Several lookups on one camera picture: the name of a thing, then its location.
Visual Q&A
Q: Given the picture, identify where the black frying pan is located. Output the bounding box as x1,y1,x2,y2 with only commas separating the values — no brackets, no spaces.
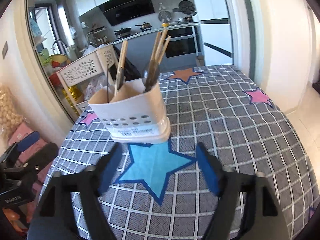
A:
114,28,131,39

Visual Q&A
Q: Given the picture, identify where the grey checked tablecloth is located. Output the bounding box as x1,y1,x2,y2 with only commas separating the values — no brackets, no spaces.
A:
39,63,318,240

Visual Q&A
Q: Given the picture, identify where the cream perforated storage cart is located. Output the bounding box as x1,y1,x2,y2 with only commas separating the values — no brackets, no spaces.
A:
57,44,118,114

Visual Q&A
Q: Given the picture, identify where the white utensil holder caddy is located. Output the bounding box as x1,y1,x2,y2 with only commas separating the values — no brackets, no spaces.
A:
88,79,171,144

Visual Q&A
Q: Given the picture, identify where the white refrigerator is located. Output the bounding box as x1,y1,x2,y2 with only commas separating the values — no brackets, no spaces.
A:
194,0,233,66

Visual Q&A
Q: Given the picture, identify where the black range hood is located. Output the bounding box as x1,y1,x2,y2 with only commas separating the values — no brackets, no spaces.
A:
99,0,155,26

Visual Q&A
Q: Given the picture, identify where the bag of white puffs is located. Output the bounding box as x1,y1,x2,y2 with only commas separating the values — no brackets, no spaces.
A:
0,84,24,140

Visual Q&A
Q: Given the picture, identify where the wooden chopstick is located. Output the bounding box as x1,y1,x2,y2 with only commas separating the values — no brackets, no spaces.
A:
155,28,168,64
114,40,128,95
150,31,162,61
157,35,171,64

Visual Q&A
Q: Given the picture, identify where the dark spoon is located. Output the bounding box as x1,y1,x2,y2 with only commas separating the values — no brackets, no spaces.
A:
142,60,157,93
144,61,159,92
115,66,124,92

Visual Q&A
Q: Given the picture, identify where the black built-in oven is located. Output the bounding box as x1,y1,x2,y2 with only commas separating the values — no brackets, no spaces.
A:
165,27,201,58

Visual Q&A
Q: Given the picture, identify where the pot on stove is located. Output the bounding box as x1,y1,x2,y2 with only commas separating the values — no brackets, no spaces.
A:
136,22,152,31

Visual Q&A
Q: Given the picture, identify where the plastic bag in cart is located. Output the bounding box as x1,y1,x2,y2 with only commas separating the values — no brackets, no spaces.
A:
84,75,107,101

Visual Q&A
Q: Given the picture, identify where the pink plastic stool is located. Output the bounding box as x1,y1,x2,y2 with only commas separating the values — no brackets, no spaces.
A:
9,122,47,167

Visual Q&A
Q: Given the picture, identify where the left human hand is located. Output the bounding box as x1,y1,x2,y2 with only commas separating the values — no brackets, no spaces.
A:
2,208,28,232

